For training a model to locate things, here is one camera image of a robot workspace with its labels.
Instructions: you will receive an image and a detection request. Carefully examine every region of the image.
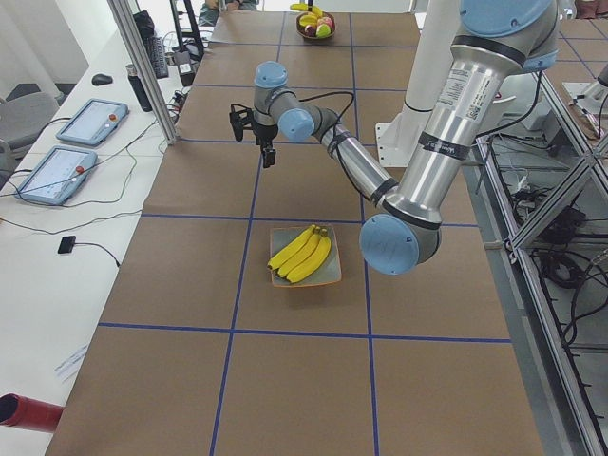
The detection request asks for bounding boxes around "upper teach pendant tablet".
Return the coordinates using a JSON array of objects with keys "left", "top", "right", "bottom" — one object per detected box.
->
[{"left": 55, "top": 99, "right": 129, "bottom": 146}]

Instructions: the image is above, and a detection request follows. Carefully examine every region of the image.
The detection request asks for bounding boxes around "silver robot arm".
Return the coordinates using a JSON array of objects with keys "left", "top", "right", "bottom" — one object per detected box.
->
[{"left": 253, "top": 1, "right": 560, "bottom": 275}]

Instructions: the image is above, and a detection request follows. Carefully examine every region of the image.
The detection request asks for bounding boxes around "black computer mouse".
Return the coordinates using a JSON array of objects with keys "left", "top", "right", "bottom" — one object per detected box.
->
[{"left": 91, "top": 73, "right": 113, "bottom": 86}]

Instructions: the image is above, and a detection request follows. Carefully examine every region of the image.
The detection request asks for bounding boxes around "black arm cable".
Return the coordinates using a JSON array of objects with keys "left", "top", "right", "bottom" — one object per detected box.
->
[{"left": 294, "top": 89, "right": 395, "bottom": 200}]

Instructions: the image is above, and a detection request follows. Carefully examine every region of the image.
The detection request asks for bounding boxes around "small black puck device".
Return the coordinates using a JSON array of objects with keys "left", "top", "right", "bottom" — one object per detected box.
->
[{"left": 57, "top": 236, "right": 76, "bottom": 255}]

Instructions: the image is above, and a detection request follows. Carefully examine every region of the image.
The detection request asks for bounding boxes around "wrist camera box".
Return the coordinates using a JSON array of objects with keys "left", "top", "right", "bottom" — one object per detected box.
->
[{"left": 229, "top": 104, "right": 253, "bottom": 142}]

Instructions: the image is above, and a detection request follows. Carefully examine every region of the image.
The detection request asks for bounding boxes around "yellow banana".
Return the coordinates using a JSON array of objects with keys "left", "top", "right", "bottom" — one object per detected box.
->
[
  {"left": 290, "top": 3, "right": 324, "bottom": 16},
  {"left": 267, "top": 224, "right": 317, "bottom": 271},
  {"left": 298, "top": 13, "right": 319, "bottom": 28},
  {"left": 286, "top": 230, "right": 332, "bottom": 283},
  {"left": 277, "top": 227, "right": 321, "bottom": 278}
]

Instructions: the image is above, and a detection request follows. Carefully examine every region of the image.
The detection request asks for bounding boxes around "lower teach pendant tablet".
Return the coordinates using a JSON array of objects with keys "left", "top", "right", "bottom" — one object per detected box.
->
[{"left": 15, "top": 145, "right": 98, "bottom": 206}]

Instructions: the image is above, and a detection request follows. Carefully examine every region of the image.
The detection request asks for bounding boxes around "aluminium frame post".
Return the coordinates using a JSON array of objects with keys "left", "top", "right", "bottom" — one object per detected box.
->
[{"left": 107, "top": 0, "right": 178, "bottom": 145}]

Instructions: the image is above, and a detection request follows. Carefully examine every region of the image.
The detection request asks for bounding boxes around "blue square plate orange rim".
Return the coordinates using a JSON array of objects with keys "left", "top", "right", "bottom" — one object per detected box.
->
[{"left": 270, "top": 224, "right": 342, "bottom": 288}]

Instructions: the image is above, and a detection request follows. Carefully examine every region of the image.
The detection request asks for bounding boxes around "red cylinder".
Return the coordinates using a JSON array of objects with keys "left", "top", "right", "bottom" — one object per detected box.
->
[{"left": 1, "top": 393, "right": 64, "bottom": 433}]

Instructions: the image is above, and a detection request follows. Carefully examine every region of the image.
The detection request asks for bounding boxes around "teach pendant tablet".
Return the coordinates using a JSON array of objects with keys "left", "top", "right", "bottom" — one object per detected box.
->
[
  {"left": 15, "top": 145, "right": 98, "bottom": 206},
  {"left": 55, "top": 99, "right": 129, "bottom": 146}
]

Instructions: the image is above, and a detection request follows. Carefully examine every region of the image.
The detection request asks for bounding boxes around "black keyboard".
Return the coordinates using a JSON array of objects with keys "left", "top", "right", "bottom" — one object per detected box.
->
[{"left": 143, "top": 36, "right": 169, "bottom": 79}]

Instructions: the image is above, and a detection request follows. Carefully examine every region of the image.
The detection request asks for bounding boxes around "woven wicker fruit basket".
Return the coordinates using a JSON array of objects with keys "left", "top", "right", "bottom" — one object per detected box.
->
[{"left": 295, "top": 13, "right": 335, "bottom": 40}]

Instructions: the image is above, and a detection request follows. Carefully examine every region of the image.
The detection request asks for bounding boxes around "black bottle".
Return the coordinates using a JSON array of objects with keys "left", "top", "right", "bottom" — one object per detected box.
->
[{"left": 125, "top": 64, "right": 152, "bottom": 112}]

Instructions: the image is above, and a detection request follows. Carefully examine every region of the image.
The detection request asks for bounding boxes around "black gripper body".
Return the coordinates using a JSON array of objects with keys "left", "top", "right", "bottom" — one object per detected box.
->
[{"left": 253, "top": 121, "right": 278, "bottom": 146}]

